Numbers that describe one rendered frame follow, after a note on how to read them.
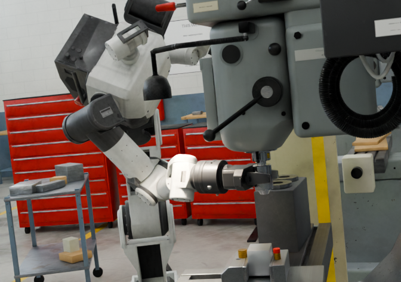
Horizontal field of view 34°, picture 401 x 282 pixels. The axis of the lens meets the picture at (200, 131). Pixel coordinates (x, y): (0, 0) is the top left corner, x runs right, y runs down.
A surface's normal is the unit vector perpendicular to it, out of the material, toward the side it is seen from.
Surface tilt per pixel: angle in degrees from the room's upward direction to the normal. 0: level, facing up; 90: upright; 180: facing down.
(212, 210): 90
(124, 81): 58
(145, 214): 81
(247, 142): 122
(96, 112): 72
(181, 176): 68
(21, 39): 90
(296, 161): 90
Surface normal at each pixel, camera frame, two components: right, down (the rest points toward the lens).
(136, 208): 0.05, -0.08
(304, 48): -0.25, 0.11
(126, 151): 0.47, 0.00
